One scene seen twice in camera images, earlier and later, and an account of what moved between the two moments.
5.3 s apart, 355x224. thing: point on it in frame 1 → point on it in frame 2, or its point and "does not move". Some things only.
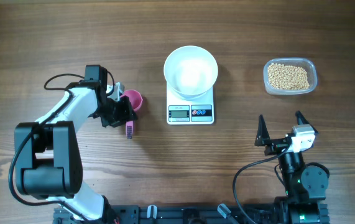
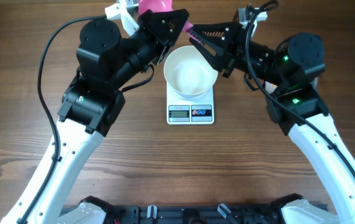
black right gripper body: x=276 y=146 → x=227 y=61
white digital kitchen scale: x=181 y=111 does not move
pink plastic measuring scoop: x=136 y=101 → x=161 y=5
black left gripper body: x=115 y=112 → x=164 y=43
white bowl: x=190 y=72 does not move
